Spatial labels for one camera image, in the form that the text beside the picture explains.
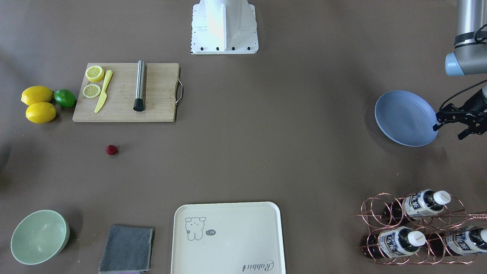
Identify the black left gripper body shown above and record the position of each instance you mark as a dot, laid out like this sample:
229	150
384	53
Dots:
477	102

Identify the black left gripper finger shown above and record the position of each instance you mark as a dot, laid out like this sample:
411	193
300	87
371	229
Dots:
444	117

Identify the blue round plate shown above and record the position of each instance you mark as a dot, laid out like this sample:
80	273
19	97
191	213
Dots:
405	118

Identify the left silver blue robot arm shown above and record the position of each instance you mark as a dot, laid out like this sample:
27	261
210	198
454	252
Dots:
468	58

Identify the red strawberry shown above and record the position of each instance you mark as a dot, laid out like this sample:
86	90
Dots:
111	150

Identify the dark drink bottle white cap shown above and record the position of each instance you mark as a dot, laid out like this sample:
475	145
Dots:
425	203

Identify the cream rabbit tray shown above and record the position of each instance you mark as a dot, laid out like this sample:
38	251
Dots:
228	238

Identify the steel muddler black tip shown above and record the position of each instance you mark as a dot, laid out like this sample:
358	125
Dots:
139	104

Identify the yellow plastic knife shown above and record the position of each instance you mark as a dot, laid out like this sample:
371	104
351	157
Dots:
103	93

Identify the wooden cutting board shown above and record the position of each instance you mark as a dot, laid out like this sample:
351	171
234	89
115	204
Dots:
160	96

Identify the grey folded cloth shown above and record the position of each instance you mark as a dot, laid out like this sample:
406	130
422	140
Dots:
127	250

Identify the lemon slice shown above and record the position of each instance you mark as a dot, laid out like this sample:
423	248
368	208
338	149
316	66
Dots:
91	91
95	73

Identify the green lime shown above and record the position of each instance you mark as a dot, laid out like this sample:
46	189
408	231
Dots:
64	98

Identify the yellow lemon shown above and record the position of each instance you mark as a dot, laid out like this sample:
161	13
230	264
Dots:
36	94
41	112

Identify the green bowl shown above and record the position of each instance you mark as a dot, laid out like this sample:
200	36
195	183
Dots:
39	237

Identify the copper wire bottle rack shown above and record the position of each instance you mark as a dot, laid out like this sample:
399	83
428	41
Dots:
453	218

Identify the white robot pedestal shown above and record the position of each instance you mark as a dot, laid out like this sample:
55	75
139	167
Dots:
224	27

